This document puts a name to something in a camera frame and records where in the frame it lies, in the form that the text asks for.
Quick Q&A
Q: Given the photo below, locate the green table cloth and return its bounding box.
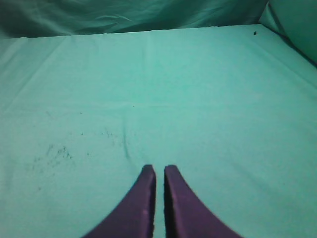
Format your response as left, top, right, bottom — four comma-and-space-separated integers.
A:
0, 25, 317, 238

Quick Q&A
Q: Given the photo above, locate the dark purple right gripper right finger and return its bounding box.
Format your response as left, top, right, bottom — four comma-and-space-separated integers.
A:
164, 165, 240, 238

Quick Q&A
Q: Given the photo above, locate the green backdrop cloth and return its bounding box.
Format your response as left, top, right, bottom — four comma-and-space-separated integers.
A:
0, 0, 317, 61

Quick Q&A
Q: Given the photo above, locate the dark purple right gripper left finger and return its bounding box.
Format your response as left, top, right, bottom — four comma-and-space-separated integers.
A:
84, 165, 156, 238

